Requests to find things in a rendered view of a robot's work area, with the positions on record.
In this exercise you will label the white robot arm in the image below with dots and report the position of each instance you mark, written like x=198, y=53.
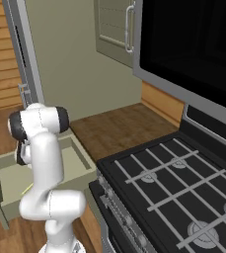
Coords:
x=47, y=164

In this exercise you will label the yellow straw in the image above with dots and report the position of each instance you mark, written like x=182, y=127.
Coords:
x=27, y=189

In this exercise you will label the beige open drawer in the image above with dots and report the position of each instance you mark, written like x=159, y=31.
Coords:
x=11, y=174

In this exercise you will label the grey stove knob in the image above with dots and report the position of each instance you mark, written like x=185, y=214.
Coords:
x=110, y=193
x=128, y=220
x=141, y=241
x=101, y=180

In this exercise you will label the black gas stove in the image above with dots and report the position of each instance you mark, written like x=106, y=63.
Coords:
x=170, y=184

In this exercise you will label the beige cupboard door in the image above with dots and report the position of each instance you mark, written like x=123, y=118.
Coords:
x=112, y=29

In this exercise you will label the wooden base cupboard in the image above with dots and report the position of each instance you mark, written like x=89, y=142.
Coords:
x=92, y=229

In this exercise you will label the grey fridge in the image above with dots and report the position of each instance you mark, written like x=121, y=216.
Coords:
x=27, y=49

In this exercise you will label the black microwave with grey frame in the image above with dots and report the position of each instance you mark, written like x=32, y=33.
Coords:
x=190, y=39

